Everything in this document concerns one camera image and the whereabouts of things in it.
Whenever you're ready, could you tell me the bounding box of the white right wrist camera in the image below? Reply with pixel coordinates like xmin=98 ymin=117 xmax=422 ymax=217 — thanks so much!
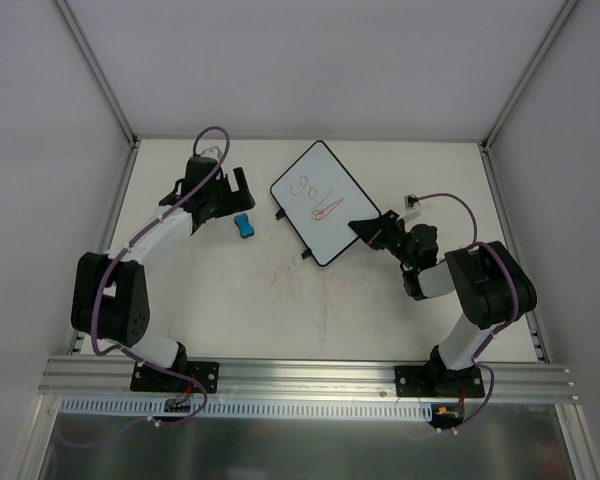
xmin=399 ymin=194 xmax=420 ymax=221

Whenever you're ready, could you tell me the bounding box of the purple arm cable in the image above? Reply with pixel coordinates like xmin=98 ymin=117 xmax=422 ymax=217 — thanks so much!
xmin=404 ymin=192 xmax=521 ymax=441
xmin=59 ymin=126 xmax=231 ymax=449

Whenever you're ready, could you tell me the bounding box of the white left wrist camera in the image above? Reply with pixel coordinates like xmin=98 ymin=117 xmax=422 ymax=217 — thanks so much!
xmin=200 ymin=146 xmax=222 ymax=161

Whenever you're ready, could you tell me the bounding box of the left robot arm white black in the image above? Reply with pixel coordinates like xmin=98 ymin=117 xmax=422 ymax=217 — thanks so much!
xmin=71 ymin=153 xmax=256 ymax=390

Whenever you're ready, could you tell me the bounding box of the blue whiteboard eraser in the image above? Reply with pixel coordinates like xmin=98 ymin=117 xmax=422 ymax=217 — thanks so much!
xmin=233 ymin=213 xmax=255 ymax=239

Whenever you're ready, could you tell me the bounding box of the left aluminium table edge profile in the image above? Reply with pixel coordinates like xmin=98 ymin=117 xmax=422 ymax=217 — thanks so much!
xmin=67 ymin=142 xmax=141 ymax=356

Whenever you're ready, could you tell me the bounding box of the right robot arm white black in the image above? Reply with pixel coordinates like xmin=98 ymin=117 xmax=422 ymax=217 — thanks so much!
xmin=349 ymin=211 xmax=537 ymax=398

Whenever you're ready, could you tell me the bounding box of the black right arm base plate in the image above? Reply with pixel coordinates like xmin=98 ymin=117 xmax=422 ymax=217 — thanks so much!
xmin=394 ymin=365 xmax=485 ymax=399

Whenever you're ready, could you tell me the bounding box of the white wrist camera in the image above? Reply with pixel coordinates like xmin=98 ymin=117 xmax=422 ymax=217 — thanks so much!
xmin=399 ymin=194 xmax=420 ymax=221
xmin=200 ymin=146 xmax=222 ymax=161

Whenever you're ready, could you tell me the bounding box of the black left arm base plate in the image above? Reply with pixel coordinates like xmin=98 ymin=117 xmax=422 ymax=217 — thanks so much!
xmin=130 ymin=360 xmax=220 ymax=394

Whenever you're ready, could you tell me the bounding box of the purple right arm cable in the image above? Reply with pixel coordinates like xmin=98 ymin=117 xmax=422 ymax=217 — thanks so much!
xmin=404 ymin=192 xmax=521 ymax=441

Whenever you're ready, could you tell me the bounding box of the aluminium frame post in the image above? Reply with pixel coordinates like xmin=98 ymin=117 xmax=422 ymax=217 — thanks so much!
xmin=51 ymin=0 xmax=137 ymax=147
xmin=481 ymin=0 xmax=580 ymax=152

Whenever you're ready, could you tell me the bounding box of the white board with black frame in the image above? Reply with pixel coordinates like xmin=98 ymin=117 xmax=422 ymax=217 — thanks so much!
xmin=270 ymin=140 xmax=380 ymax=267

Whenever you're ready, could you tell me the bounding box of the aluminium mounting rail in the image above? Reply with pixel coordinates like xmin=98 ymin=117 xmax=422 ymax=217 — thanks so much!
xmin=37 ymin=355 xmax=581 ymax=405

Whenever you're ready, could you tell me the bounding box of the white slotted cable duct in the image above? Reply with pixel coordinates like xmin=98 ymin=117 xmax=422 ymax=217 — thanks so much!
xmin=59 ymin=395 xmax=433 ymax=422

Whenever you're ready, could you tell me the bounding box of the aluminium table edge profile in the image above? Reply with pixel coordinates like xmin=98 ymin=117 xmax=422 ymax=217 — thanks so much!
xmin=67 ymin=142 xmax=141 ymax=356
xmin=478 ymin=143 xmax=551 ymax=364

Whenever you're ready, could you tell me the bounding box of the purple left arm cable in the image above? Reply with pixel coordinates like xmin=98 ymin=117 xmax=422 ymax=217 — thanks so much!
xmin=59 ymin=126 xmax=231 ymax=449

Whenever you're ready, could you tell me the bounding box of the right aluminium table edge profile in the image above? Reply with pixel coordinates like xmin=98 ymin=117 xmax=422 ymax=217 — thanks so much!
xmin=478 ymin=143 xmax=551 ymax=364

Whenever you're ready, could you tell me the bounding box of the right aluminium frame post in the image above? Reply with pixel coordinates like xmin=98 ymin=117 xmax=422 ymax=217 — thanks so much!
xmin=481 ymin=0 xmax=580 ymax=152

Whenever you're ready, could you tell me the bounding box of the left aluminium frame post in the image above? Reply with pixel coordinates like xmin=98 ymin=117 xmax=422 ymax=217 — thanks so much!
xmin=51 ymin=0 xmax=137 ymax=147

